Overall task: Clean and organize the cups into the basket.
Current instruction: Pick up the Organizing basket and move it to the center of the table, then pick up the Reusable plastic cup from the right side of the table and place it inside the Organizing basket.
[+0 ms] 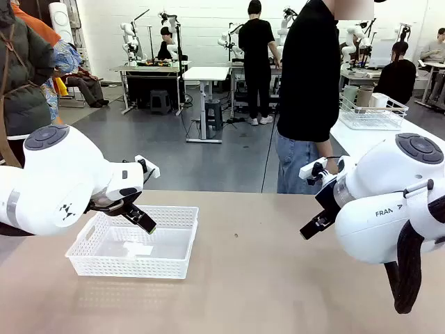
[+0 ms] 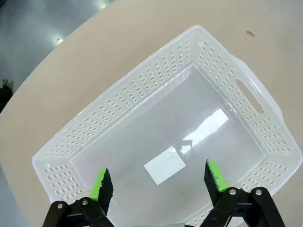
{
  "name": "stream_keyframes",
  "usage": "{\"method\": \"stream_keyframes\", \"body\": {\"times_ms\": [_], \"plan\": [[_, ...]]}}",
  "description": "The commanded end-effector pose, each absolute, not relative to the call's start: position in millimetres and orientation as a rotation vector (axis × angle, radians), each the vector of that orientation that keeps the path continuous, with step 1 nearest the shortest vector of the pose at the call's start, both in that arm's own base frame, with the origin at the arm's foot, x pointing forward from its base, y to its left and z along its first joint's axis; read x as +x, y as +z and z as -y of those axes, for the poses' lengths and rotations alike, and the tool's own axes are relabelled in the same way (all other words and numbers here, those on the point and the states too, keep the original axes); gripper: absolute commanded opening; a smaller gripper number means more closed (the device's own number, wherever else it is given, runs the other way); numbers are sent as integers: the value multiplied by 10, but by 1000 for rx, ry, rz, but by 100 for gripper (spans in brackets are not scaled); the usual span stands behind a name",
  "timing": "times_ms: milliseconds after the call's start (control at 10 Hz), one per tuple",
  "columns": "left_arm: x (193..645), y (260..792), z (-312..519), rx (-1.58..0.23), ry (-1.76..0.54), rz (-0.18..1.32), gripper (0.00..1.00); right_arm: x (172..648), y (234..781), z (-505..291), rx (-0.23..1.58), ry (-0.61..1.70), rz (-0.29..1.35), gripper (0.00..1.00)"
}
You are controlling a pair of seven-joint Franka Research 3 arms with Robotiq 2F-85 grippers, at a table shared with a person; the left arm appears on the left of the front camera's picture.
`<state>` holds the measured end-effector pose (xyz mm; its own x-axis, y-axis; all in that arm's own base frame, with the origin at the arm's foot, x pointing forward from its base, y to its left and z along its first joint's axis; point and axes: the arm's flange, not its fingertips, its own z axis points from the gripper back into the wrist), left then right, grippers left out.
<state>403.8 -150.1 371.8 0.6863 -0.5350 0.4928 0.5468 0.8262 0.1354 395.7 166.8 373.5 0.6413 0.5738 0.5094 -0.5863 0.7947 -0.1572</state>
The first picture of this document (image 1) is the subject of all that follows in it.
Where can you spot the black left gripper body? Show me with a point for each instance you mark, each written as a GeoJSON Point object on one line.
{"type": "Point", "coordinates": [111, 205]}

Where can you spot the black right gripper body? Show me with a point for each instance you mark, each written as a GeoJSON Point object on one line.
{"type": "Point", "coordinates": [328, 198]}

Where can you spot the white perforated plastic basket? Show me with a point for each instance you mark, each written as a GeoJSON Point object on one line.
{"type": "Point", "coordinates": [167, 250]}

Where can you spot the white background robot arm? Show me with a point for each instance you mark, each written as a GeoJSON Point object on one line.
{"type": "Point", "coordinates": [354, 38]}
{"type": "Point", "coordinates": [172, 22]}
{"type": "Point", "coordinates": [286, 24]}
{"type": "Point", "coordinates": [231, 41]}
{"type": "Point", "coordinates": [129, 38]}

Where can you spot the person's right forearm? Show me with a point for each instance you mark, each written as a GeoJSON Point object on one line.
{"type": "Point", "coordinates": [326, 149]}

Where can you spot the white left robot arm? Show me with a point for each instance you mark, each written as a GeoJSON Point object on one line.
{"type": "Point", "coordinates": [62, 167]}

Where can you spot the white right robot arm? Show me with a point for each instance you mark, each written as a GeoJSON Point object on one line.
{"type": "Point", "coordinates": [375, 181]}

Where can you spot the person's right hand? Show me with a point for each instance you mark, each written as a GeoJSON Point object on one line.
{"type": "Point", "coordinates": [333, 166]}

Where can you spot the white cup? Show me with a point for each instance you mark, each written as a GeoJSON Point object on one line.
{"type": "Point", "coordinates": [378, 100]}

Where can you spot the dark plastic stool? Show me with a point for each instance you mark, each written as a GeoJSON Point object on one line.
{"type": "Point", "coordinates": [160, 101]}

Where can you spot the seated person in dark clothes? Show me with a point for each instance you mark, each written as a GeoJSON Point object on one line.
{"type": "Point", "coordinates": [87, 87]}

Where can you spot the power strip on floor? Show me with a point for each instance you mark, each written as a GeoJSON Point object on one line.
{"type": "Point", "coordinates": [235, 120]}

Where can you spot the grey plastic stool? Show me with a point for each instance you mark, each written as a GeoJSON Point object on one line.
{"type": "Point", "coordinates": [213, 115]}

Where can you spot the yellow plastic object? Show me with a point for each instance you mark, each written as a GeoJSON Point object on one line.
{"type": "Point", "coordinates": [62, 87]}

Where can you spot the person in black shirt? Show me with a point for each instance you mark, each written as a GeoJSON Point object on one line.
{"type": "Point", "coordinates": [309, 69]}

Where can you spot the seated person in black top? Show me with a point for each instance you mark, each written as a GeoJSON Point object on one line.
{"type": "Point", "coordinates": [398, 76]}

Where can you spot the grey robot work table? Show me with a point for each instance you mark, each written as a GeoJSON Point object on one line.
{"type": "Point", "coordinates": [149, 69]}

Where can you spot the blue patterned jacket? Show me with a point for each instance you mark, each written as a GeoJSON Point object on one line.
{"type": "Point", "coordinates": [66, 55]}

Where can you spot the white background work table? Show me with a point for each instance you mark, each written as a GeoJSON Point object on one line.
{"type": "Point", "coordinates": [236, 69]}

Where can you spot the white standing desk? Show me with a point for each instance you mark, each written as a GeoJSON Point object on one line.
{"type": "Point", "coordinates": [206, 73]}

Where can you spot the person in dark green coat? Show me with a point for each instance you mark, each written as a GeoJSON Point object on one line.
{"type": "Point", "coordinates": [21, 69]}

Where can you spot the seated person with black cap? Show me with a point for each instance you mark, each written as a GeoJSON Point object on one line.
{"type": "Point", "coordinates": [166, 47]}

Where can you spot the standing person in black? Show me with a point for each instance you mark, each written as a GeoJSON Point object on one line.
{"type": "Point", "coordinates": [259, 45]}

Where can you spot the seated person in grey top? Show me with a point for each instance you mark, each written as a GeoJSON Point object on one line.
{"type": "Point", "coordinates": [434, 48]}

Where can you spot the person in orange jacket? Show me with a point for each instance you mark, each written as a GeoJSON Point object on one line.
{"type": "Point", "coordinates": [38, 28]}

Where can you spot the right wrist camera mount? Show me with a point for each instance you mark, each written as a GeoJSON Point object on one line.
{"type": "Point", "coordinates": [313, 168]}

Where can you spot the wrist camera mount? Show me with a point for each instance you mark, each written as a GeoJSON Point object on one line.
{"type": "Point", "coordinates": [147, 166]}
{"type": "Point", "coordinates": [313, 168]}

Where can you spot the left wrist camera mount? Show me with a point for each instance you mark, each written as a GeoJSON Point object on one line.
{"type": "Point", "coordinates": [147, 166]}

